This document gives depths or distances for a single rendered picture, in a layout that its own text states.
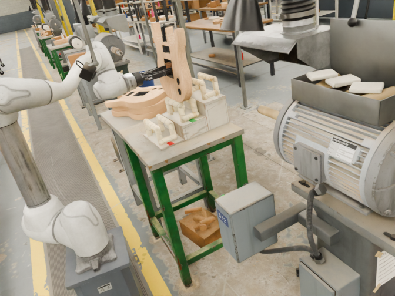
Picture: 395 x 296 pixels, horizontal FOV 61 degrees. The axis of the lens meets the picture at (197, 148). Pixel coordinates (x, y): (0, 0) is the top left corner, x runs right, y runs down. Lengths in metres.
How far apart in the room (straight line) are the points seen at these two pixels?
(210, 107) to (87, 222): 0.90
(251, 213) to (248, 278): 1.29
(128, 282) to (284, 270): 1.07
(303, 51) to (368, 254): 0.58
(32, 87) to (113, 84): 0.52
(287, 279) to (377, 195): 1.49
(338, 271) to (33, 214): 1.20
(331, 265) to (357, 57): 0.59
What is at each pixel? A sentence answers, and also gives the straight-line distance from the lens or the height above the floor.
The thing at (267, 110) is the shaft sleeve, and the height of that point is 1.26.
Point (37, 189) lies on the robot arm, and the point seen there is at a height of 1.06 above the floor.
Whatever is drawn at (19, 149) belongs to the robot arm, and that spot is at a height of 1.26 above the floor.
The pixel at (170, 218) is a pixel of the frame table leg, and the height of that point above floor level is 0.57.
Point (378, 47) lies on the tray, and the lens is 0.98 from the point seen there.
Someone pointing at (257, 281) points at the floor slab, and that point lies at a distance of 2.29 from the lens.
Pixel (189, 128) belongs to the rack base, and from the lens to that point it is 1.88.
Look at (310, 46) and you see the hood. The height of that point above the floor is 1.50.
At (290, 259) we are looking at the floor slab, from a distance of 2.39.
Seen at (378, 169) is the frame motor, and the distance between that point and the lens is 0.83.
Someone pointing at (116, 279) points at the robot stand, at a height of 0.62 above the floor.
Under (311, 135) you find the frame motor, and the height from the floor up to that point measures 1.31.
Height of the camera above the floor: 1.75
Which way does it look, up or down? 27 degrees down
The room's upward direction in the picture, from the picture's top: 12 degrees counter-clockwise
